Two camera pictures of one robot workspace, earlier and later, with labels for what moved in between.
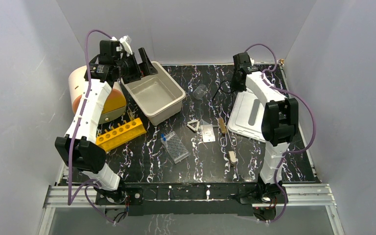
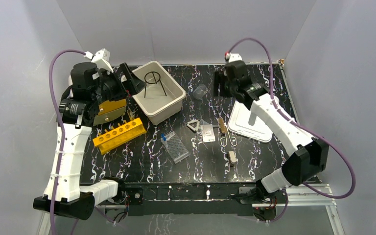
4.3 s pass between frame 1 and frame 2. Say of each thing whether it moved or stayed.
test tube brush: stayed
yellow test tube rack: stayed
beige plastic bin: stayed
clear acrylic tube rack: stayed
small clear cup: moved
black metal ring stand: moved
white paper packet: stayed
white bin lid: stayed
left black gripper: moved
